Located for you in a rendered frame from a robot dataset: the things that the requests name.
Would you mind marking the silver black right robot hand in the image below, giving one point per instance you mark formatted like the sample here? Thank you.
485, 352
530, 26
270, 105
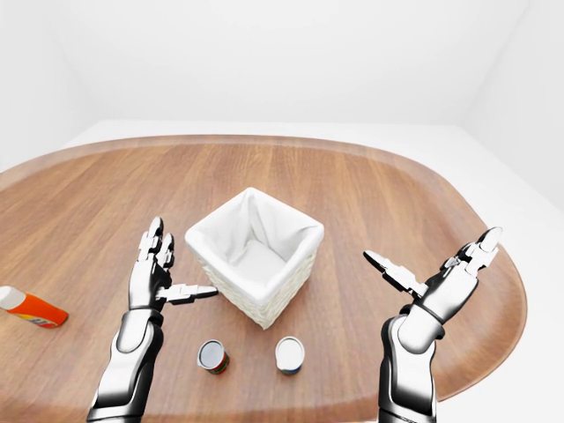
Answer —
449, 293

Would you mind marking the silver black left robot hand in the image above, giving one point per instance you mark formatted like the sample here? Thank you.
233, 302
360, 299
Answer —
145, 282

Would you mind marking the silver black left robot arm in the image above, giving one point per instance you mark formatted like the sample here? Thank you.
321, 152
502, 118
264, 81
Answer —
128, 365

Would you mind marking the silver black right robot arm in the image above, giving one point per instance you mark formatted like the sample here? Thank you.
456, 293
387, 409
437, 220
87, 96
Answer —
407, 374

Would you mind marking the red and green soup tin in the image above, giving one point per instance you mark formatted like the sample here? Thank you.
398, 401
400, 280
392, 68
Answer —
213, 357

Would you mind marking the white woven basket with liner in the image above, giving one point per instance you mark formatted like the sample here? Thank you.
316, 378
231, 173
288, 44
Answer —
257, 257

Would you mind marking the orange bottle with white cap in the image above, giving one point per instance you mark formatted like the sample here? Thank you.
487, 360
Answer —
35, 308

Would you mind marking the white and blue tin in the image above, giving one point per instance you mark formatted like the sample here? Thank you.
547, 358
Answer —
290, 354

